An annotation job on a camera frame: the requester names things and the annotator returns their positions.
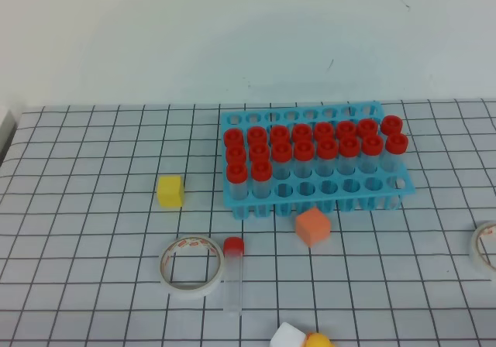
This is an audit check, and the clear tube red cap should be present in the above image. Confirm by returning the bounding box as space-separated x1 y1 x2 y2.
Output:
223 237 244 315

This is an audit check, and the racked tube red cap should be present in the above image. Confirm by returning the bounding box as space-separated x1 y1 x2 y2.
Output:
271 142 292 180
316 138 338 177
223 128 244 148
336 120 357 139
249 143 270 163
381 115 403 136
270 125 291 144
251 160 272 199
313 122 334 142
384 132 409 187
226 163 248 201
246 126 267 146
359 134 384 174
356 119 378 138
294 140 315 178
338 136 360 175
226 145 246 165
291 123 313 143

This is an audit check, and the blue test tube rack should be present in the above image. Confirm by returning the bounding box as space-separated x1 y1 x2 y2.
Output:
220 101 415 219

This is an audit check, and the white grid-pattern cloth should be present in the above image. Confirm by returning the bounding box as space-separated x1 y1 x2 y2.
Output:
1 99 495 346

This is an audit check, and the yellow foam cube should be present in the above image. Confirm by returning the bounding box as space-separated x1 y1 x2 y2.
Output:
157 175 184 208

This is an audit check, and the orange foam cube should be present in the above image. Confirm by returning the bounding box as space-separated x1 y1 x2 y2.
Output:
294 208 331 247

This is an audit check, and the white tape roll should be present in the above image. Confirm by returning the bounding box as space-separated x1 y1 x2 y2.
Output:
469 221 495 281
158 235 225 301

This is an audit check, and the white foam cube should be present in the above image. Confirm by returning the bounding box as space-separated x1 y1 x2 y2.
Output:
270 322 307 347

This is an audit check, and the yellow rubber duck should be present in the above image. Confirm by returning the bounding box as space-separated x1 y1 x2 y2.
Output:
303 332 335 347

